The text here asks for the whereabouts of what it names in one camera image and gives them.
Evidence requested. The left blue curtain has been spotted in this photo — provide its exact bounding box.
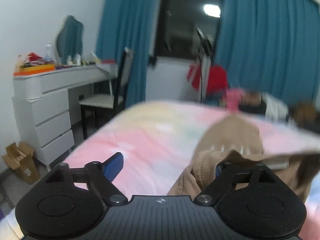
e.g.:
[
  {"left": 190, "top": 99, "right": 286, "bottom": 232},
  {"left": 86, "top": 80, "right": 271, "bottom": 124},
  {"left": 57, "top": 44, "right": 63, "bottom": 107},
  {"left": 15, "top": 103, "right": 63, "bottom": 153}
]
[{"left": 96, "top": 0, "right": 159, "bottom": 107}]

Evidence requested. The white spray bottle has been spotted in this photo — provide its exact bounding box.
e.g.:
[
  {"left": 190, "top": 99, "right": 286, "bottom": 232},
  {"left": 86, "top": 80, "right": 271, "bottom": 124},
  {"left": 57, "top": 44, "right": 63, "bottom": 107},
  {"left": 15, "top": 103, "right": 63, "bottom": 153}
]
[{"left": 45, "top": 43, "right": 53, "bottom": 61}]

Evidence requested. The blue curtain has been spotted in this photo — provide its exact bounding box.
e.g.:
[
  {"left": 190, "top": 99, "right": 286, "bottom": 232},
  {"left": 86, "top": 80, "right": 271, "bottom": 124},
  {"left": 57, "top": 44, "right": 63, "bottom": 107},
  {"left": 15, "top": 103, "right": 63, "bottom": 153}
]
[
  {"left": 96, "top": 0, "right": 159, "bottom": 107},
  {"left": 214, "top": 0, "right": 319, "bottom": 105}
]

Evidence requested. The dark window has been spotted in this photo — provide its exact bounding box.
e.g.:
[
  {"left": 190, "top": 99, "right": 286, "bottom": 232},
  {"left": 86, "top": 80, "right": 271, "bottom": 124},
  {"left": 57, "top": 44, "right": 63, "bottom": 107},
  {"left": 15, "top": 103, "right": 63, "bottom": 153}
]
[{"left": 154, "top": 0, "right": 223, "bottom": 60}]

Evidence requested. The orange tray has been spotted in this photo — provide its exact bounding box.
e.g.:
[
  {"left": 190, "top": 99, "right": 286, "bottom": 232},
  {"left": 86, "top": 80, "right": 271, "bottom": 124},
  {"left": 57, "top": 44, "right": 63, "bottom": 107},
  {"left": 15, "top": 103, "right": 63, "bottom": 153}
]
[{"left": 14, "top": 64, "right": 55, "bottom": 76}]

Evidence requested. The wavy frame mirror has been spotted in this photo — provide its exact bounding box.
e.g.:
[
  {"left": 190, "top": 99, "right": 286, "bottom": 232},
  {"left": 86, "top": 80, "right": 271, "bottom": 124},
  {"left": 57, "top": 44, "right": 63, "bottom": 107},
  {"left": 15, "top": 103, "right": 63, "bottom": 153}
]
[{"left": 54, "top": 15, "right": 84, "bottom": 64}]

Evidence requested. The white camera tripod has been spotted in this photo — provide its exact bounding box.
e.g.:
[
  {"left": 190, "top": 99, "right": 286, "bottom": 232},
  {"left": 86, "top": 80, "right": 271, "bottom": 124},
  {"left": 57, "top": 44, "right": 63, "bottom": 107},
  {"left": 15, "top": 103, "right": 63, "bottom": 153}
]
[{"left": 191, "top": 28, "right": 213, "bottom": 103}]

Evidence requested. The pile of clothes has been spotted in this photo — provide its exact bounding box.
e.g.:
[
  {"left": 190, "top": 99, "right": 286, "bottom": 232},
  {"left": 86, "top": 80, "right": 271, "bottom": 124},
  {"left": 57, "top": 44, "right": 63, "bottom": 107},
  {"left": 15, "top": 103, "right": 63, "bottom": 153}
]
[{"left": 204, "top": 87, "right": 320, "bottom": 128}]

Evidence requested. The cardboard box on floor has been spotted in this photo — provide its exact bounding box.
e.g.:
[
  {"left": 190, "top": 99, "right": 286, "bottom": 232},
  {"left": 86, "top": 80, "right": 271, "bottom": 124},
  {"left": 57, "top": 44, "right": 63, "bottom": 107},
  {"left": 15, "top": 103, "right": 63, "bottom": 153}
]
[{"left": 2, "top": 141, "right": 40, "bottom": 185}]

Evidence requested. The right blue curtain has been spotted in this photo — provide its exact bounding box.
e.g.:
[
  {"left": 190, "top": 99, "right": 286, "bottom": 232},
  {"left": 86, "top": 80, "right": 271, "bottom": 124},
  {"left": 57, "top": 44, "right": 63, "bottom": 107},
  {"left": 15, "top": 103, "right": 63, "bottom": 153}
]
[{"left": 214, "top": 0, "right": 319, "bottom": 105}]

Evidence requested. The black white chair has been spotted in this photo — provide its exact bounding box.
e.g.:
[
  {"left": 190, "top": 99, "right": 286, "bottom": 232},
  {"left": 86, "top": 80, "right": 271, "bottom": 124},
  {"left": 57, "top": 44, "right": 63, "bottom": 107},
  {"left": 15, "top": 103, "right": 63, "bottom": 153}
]
[{"left": 79, "top": 48, "right": 135, "bottom": 140}]

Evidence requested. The white dressing table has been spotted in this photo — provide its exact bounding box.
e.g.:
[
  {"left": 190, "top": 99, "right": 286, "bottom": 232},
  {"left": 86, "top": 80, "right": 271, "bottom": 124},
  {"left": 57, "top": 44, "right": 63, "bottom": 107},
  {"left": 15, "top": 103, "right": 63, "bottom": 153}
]
[{"left": 12, "top": 63, "right": 118, "bottom": 167}]

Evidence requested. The tan t-shirt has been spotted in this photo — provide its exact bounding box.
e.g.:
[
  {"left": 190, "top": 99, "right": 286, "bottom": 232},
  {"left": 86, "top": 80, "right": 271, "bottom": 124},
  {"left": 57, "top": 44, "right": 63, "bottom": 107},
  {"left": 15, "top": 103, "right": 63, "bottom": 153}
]
[{"left": 168, "top": 115, "right": 319, "bottom": 202}]

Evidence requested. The pastel tie-dye bed duvet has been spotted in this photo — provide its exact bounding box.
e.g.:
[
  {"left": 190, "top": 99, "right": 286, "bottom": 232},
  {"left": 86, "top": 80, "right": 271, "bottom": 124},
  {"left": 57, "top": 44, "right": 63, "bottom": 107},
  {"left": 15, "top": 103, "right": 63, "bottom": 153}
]
[{"left": 1, "top": 101, "right": 319, "bottom": 239}]

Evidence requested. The red garment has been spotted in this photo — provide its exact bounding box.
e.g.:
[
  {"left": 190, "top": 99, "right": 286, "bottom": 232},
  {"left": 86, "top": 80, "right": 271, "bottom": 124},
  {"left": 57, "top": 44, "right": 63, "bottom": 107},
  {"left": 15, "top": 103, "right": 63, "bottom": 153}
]
[{"left": 187, "top": 63, "right": 228, "bottom": 95}]

